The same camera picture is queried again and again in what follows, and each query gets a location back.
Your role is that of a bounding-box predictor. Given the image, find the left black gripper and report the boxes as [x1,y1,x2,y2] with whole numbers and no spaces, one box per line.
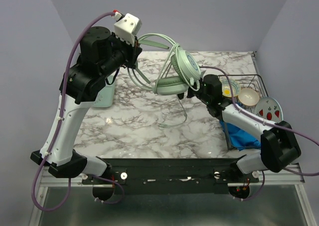
[99,30,143,78]

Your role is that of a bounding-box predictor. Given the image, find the mint green wired headphones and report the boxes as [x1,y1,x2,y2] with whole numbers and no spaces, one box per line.
[126,32,202,128]

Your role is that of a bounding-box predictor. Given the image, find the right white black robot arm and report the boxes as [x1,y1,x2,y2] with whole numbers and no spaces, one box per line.
[186,74,301,182]

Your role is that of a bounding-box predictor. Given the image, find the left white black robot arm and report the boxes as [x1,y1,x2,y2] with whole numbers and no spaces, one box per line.
[30,26,142,184]

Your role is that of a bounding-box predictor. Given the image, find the patterned yellow centre bowl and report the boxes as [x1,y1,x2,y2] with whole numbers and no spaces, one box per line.
[220,78,241,98]

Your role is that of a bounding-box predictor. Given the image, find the mint green rectangular tray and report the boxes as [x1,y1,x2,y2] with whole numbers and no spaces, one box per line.
[92,82,116,108]

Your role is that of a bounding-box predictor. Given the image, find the cream plain bowl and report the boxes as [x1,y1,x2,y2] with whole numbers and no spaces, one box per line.
[238,88,260,107]

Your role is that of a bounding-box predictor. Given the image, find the blue cloth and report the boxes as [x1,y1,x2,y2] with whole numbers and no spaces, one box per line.
[219,120,261,151]

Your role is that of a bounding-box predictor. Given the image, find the blue plate with red fruit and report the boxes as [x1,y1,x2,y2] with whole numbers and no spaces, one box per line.
[254,97,284,123]

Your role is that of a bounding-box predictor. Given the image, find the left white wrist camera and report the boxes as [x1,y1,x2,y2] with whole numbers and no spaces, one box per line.
[113,11,142,46]

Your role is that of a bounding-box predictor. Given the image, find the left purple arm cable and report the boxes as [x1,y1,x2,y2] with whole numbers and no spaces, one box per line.
[31,10,125,212]

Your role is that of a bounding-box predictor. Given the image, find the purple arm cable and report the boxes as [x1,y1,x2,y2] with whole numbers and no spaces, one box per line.
[31,10,125,212]
[200,66,319,202]

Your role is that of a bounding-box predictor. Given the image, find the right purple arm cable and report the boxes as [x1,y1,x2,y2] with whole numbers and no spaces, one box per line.
[200,66,319,202]

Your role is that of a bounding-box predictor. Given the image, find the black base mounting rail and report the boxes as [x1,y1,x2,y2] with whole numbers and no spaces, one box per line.
[82,157,260,196]

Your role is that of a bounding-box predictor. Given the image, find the aluminium extrusion frame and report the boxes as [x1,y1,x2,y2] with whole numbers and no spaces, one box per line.
[36,164,318,226]

